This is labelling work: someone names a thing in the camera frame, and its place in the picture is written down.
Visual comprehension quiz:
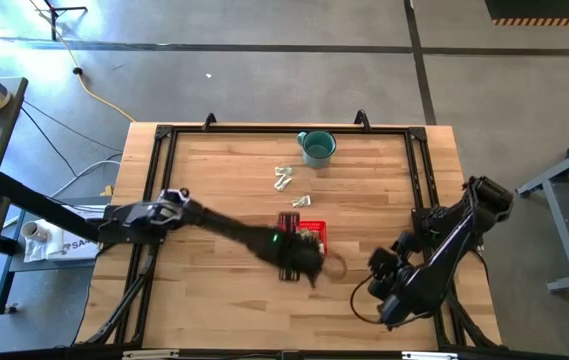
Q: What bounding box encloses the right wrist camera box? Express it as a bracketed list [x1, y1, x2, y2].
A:
[367, 245, 393, 281]

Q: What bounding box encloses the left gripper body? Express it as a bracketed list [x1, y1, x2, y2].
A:
[258, 227, 326, 290]

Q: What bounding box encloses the black tripod stand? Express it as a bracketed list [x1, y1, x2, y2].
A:
[41, 0, 89, 41]

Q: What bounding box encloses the yellow extension cable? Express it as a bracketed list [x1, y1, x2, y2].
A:
[28, 0, 136, 124]

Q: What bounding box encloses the thin black floor cable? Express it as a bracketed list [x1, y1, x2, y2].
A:
[18, 99, 123, 177]

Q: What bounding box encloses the gripper's black looped cable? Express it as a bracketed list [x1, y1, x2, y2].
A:
[323, 252, 349, 281]
[349, 273, 390, 326]

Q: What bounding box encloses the white printed bag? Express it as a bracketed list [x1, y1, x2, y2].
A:
[23, 218, 103, 264]

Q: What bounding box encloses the black diagonal beam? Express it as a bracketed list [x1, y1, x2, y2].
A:
[0, 171, 103, 244]

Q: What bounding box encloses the white metal bracket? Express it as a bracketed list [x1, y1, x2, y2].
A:
[401, 350, 460, 360]
[121, 349, 181, 360]

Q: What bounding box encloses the teal enamel mug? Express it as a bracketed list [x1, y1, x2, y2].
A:
[296, 129, 338, 170]

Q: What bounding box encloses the white paper cup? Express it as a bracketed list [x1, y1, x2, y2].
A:
[20, 221, 49, 245]

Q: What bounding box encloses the black hazard striped mat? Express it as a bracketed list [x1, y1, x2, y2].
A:
[483, 0, 569, 27]

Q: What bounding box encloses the blue metal stand leg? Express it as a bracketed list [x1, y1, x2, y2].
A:
[0, 209, 30, 316]

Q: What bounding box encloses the left gripper's black looped cable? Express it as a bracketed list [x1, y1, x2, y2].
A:
[323, 252, 349, 281]

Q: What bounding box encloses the red plastic basket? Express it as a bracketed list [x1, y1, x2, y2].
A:
[297, 219, 329, 257]

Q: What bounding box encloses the grey-blue metal table frame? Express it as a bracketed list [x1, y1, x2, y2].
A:
[515, 127, 569, 294]

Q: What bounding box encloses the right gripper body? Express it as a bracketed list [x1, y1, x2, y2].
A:
[377, 278, 433, 321]

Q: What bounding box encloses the right gripper's black looped cable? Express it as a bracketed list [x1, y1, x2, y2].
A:
[349, 273, 390, 326]

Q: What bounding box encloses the black aluminium table frame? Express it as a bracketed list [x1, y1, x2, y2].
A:
[71, 122, 503, 360]

